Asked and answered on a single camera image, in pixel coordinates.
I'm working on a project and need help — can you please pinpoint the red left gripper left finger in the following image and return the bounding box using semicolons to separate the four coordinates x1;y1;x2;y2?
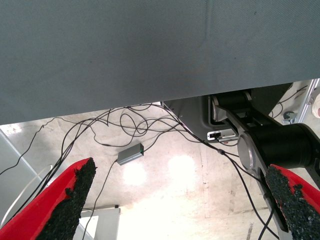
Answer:
0;157;97;240

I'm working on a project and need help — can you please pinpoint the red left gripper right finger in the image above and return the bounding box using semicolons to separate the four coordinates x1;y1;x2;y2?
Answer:
264;163;320;240

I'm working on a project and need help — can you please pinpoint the white floor box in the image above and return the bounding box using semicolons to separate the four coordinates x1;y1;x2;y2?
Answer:
79;206;122;240

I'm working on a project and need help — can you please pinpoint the grey metal panel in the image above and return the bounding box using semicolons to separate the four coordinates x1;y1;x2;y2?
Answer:
0;128;55;218

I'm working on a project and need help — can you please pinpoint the grey box with green light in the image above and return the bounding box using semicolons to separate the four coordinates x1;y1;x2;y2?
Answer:
116;143;145;166

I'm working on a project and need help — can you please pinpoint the aluminium profile with caster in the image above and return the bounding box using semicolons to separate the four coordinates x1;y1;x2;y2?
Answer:
282;78;320;125

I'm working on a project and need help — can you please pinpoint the dark grey table cloth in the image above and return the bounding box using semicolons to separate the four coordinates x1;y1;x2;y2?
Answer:
0;0;320;126

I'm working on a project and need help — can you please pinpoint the thin white floor cable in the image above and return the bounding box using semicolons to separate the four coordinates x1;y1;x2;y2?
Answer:
0;164;55;224

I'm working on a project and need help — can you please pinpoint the thin black floor cable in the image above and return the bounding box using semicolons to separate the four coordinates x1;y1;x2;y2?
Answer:
83;159;119;240
0;109;113;223
0;118;55;176
93;103;191;148

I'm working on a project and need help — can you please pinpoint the black cable with ferrite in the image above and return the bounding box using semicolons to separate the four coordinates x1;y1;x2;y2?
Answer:
161;103;280;240

